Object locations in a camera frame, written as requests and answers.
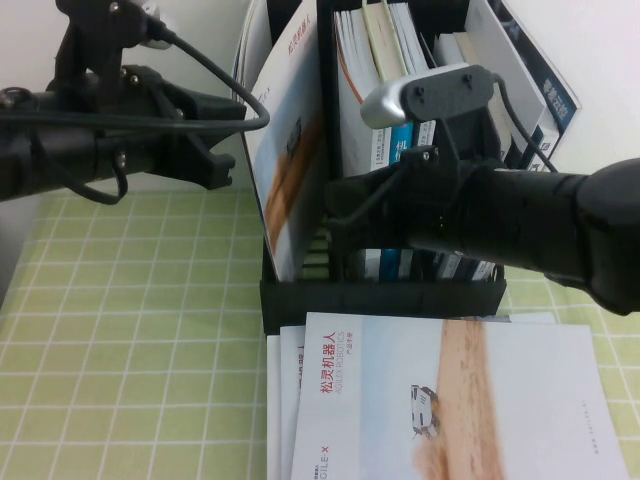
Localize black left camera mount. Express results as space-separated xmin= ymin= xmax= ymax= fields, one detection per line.
xmin=52 ymin=0 xmax=151 ymax=89

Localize black book white spine text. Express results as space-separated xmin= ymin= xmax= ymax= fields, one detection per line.
xmin=418 ymin=30 xmax=469 ymax=280

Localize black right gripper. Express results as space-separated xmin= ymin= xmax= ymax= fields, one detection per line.
xmin=324 ymin=146 xmax=465 ymax=250

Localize plain white brochure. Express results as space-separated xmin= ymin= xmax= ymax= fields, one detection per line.
xmin=463 ymin=0 xmax=547 ymax=151

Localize dark blue brochure white text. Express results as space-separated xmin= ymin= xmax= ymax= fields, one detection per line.
xmin=492 ymin=0 xmax=584 ymax=137

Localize green checked tablecloth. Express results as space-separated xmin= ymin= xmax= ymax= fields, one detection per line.
xmin=0 ymin=187 xmax=640 ymax=480

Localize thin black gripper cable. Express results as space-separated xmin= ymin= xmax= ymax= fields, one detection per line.
xmin=327 ymin=149 xmax=426 ymax=226
xmin=59 ymin=149 xmax=130 ymax=206

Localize black plastic book holder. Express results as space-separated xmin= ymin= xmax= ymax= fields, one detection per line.
xmin=258 ymin=0 xmax=507 ymax=335

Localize thin black left gripper cable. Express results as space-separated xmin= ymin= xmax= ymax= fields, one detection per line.
xmin=59 ymin=149 xmax=130 ymax=206

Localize thick black left camera cable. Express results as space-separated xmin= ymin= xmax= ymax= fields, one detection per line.
xmin=0 ymin=17 xmax=272 ymax=139

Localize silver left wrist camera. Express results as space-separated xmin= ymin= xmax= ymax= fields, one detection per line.
xmin=138 ymin=0 xmax=174 ymax=51

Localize white spine book blue logo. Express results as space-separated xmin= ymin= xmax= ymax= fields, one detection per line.
xmin=522 ymin=122 xmax=562 ymax=174

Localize blue spine book cream pages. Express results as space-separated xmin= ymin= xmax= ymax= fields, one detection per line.
xmin=360 ymin=0 xmax=417 ymax=281

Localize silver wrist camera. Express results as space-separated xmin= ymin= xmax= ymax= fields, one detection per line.
xmin=138 ymin=0 xmax=174 ymax=51
xmin=359 ymin=64 xmax=472 ymax=127

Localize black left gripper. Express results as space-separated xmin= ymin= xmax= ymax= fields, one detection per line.
xmin=92 ymin=64 xmax=250 ymax=192

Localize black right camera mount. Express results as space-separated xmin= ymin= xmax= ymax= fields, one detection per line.
xmin=403 ymin=64 xmax=506 ymax=169

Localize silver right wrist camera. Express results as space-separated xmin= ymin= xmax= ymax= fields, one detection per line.
xmin=359 ymin=64 xmax=472 ymax=127

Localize white book orange band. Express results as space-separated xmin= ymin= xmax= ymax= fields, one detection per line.
xmin=333 ymin=8 xmax=386 ymax=280

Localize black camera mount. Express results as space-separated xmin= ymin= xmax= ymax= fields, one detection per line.
xmin=403 ymin=64 xmax=506 ymax=169
xmin=52 ymin=0 xmax=151 ymax=89

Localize thin black right gripper cable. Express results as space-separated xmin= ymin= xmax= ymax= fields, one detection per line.
xmin=327 ymin=149 xmax=426 ymax=226

